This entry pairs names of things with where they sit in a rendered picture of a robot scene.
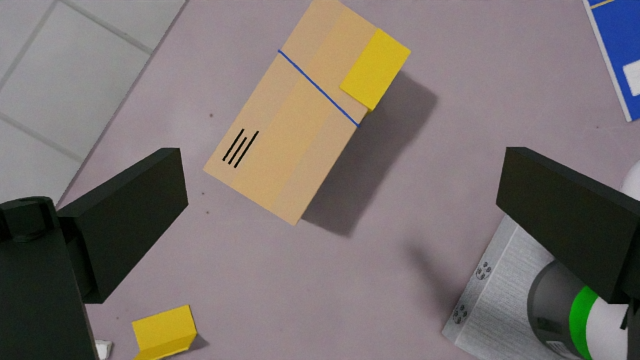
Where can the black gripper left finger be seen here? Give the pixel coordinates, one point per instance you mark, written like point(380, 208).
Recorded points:
point(97, 238)

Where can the blue notebook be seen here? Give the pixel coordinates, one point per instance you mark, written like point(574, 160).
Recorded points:
point(616, 25)

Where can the tan cardboard box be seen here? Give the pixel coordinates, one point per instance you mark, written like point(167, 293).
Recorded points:
point(287, 137)

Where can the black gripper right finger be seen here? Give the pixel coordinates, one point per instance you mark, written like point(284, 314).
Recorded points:
point(591, 228)

